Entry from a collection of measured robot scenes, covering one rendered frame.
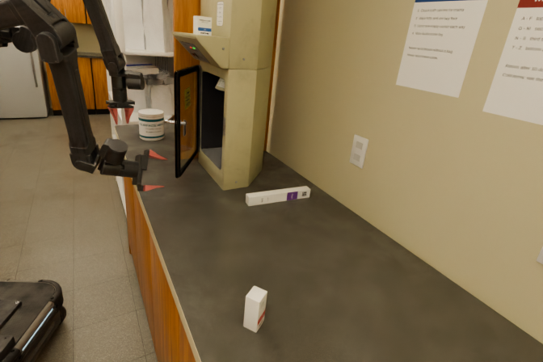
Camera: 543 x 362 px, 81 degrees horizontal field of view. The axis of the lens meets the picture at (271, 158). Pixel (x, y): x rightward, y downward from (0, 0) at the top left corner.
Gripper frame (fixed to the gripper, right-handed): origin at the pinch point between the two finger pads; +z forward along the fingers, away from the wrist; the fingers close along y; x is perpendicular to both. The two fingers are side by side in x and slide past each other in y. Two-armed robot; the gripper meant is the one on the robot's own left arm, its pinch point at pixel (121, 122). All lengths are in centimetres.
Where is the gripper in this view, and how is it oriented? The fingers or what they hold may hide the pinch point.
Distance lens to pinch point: 154.5
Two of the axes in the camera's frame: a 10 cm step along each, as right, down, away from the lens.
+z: -0.7, 9.5, 3.0
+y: 7.4, -1.6, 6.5
